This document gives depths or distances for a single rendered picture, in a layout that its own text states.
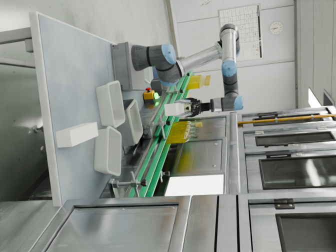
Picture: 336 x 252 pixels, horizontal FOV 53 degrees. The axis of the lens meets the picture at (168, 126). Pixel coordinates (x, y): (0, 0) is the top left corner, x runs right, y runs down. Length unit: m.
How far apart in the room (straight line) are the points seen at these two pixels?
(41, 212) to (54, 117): 0.36
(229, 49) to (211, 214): 1.00
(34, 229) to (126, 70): 1.00
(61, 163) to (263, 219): 0.76
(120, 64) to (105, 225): 1.01
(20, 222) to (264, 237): 0.84
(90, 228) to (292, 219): 0.65
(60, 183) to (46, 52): 0.49
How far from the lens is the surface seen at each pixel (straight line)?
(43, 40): 1.34
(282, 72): 8.18
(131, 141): 1.90
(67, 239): 1.19
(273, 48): 8.02
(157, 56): 1.91
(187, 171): 2.01
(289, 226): 1.09
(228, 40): 1.91
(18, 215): 1.40
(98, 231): 1.18
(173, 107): 1.71
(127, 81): 1.90
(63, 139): 1.31
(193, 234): 1.05
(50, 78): 1.33
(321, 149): 2.26
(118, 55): 1.92
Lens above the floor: 1.44
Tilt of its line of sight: 13 degrees down
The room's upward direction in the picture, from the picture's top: 85 degrees clockwise
